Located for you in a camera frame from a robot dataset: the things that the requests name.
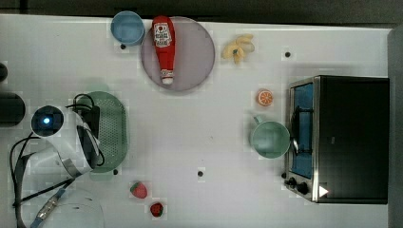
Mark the small red toy fruit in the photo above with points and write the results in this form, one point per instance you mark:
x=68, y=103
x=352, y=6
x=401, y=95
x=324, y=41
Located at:
x=156, y=209

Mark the purple plate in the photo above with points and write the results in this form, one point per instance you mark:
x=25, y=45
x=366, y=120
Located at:
x=194, y=58

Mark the blue bowl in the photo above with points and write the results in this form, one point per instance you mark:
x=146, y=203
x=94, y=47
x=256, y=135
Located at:
x=127, y=27

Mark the toaster oven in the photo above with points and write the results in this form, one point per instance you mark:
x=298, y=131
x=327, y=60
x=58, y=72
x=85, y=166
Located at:
x=339, y=148

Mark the toy orange slice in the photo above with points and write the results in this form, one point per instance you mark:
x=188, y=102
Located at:
x=264, y=97

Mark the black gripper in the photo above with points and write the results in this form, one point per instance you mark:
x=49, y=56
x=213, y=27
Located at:
x=91, y=116

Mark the green mug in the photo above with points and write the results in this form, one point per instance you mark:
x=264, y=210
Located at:
x=269, y=139

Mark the toy strawberry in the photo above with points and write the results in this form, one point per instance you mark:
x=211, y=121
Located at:
x=139, y=190

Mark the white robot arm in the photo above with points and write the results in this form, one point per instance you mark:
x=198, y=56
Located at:
x=73, y=151

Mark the green plastic strainer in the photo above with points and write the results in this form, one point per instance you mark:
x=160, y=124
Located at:
x=113, y=134

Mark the toy banana bunch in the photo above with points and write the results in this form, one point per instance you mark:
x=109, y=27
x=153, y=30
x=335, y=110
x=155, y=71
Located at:
x=239, y=48

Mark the black pot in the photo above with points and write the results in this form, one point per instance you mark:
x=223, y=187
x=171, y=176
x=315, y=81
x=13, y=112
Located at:
x=3, y=72

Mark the red ketchup bottle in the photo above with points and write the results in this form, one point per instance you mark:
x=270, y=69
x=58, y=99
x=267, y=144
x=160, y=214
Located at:
x=164, y=39

